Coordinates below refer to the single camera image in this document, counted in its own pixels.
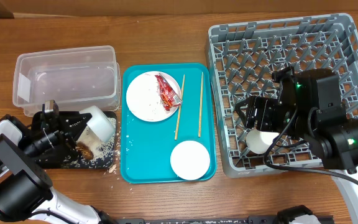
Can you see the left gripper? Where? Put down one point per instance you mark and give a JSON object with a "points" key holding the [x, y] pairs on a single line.
{"points": [[71, 120]]}

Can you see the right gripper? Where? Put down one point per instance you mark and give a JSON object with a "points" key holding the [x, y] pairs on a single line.
{"points": [[265, 105]]}

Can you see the grey bowl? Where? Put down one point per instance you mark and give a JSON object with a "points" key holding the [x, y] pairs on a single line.
{"points": [[99, 123]]}

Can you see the rice and food scraps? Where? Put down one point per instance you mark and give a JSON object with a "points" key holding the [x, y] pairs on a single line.
{"points": [[103, 152]]}

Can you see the pink bowl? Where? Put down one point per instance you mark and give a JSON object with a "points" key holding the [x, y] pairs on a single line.
{"points": [[190, 160]]}

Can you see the white round plate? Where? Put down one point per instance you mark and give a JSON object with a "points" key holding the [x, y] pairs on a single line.
{"points": [[143, 96]]}

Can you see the red snack wrapper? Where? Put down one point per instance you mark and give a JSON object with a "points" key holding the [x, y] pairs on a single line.
{"points": [[168, 96]]}

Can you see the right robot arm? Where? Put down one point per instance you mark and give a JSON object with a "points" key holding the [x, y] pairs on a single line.
{"points": [[310, 110]]}

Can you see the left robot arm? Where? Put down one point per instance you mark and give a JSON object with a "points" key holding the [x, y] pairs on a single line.
{"points": [[26, 191]]}

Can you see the grey dishwasher rack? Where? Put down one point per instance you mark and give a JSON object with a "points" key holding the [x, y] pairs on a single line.
{"points": [[242, 56]]}

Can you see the black plastic tray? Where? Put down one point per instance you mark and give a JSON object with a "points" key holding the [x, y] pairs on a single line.
{"points": [[53, 158]]}

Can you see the clear plastic bin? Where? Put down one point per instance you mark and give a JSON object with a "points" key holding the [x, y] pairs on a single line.
{"points": [[75, 78]]}

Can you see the right wooden chopstick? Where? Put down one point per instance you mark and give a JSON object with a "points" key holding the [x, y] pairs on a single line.
{"points": [[201, 106]]}

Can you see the wooden chopstick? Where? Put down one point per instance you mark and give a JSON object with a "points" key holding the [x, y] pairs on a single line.
{"points": [[201, 106], [179, 109]]}

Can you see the teal serving tray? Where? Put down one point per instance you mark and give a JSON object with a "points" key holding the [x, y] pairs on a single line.
{"points": [[146, 147]]}

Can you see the left wooden chopstick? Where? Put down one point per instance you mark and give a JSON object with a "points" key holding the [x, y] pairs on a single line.
{"points": [[179, 109]]}

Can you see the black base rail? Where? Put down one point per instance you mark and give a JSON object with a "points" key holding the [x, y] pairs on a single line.
{"points": [[297, 214]]}

